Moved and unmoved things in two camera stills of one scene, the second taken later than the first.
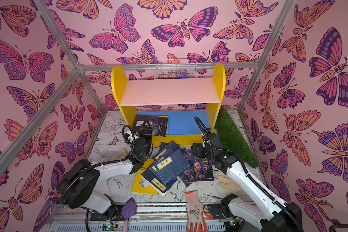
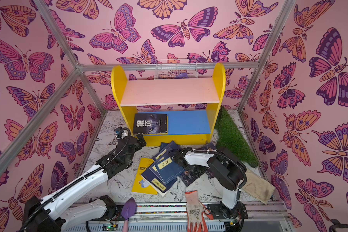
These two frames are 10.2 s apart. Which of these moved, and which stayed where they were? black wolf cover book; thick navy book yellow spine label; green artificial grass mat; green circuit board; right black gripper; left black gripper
Moved: right black gripper; left black gripper
Stayed: green artificial grass mat; green circuit board; thick navy book yellow spine label; black wolf cover book
